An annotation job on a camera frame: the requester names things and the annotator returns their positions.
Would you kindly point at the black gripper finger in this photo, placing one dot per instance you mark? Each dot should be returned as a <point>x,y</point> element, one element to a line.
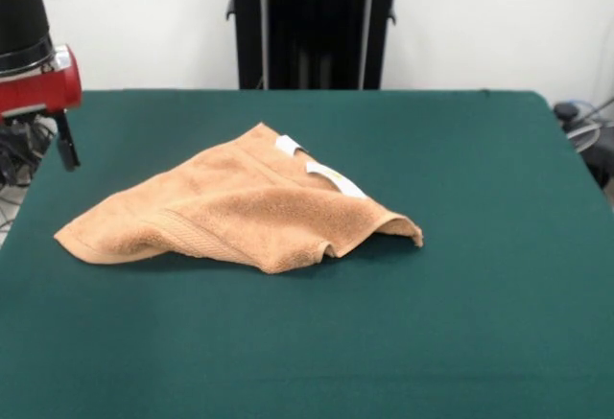
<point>68,146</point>

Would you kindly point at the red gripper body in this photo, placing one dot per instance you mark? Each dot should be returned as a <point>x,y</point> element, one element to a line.
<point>38,90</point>

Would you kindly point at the tan terry towel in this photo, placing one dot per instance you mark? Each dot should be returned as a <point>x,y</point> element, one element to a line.
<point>230,213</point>

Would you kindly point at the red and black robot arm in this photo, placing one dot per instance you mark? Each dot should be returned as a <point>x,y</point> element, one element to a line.
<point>19,11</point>

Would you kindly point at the dark green table cloth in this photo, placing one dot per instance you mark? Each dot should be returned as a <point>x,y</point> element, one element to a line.
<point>479,294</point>

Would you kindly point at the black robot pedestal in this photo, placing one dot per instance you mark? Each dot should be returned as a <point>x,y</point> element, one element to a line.
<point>316,26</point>

